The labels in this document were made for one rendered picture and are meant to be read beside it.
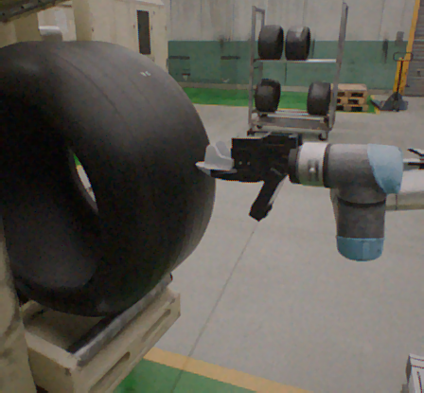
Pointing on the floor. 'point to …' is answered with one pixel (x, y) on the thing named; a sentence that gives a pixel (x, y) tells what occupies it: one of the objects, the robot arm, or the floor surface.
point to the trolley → (320, 94)
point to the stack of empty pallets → (351, 98)
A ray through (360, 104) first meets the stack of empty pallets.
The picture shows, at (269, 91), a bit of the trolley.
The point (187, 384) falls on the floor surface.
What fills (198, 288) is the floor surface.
